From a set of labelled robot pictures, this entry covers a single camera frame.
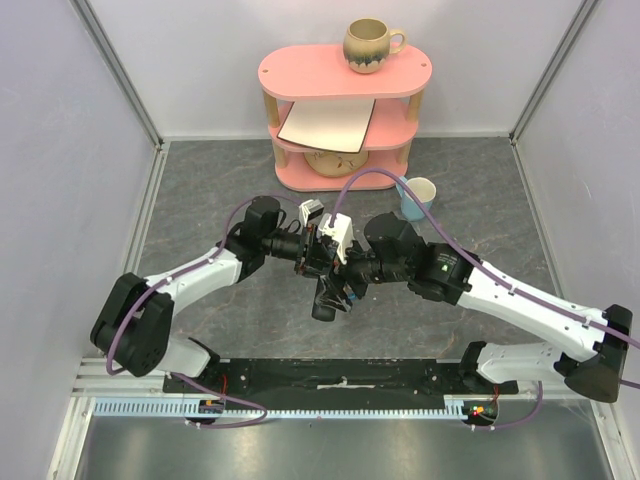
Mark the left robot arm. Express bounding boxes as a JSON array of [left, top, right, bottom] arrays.
[[90, 195, 299, 393]]

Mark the pink three-tier shelf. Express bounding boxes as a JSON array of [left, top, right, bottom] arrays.
[[258, 45, 432, 192]]

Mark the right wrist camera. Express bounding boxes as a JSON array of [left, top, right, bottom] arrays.
[[319, 213, 354, 265]]

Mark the white square plate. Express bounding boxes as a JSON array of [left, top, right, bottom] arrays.
[[277, 98, 376, 153]]

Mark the beige ceramic mug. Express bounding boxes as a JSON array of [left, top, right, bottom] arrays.
[[343, 18, 407, 74]]

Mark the light blue mug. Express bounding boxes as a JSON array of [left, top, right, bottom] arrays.
[[396, 177, 437, 222]]

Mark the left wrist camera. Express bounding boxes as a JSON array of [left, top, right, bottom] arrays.
[[298, 199, 324, 227]]

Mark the white cable duct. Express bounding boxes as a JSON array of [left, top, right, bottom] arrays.
[[93, 397, 471, 420]]

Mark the beige bird-painted bowl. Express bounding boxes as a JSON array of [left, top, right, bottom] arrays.
[[303, 151, 369, 178]]

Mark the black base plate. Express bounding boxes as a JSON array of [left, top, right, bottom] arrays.
[[162, 357, 521, 411]]

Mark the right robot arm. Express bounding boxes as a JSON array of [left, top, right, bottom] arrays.
[[320, 213, 633, 403]]

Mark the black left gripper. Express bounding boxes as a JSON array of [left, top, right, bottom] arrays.
[[261, 223, 332, 279]]

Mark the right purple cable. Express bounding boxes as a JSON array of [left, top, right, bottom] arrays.
[[325, 168, 640, 432]]

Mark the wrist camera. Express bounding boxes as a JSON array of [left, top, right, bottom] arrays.
[[319, 213, 354, 265], [298, 199, 324, 227]]

